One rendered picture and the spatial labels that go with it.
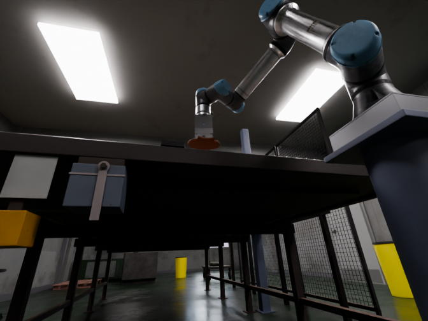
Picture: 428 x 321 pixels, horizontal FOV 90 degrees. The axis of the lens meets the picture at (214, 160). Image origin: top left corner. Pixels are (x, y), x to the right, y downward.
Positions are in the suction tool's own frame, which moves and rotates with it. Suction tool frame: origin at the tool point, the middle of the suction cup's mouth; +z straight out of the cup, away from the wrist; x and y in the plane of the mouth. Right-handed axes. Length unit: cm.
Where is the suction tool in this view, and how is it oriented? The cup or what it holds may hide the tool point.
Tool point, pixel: (204, 145)
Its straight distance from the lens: 98.3
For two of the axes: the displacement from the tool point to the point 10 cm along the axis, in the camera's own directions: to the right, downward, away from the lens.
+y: -10.0, 0.1, -0.8
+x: 0.6, -4.2, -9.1
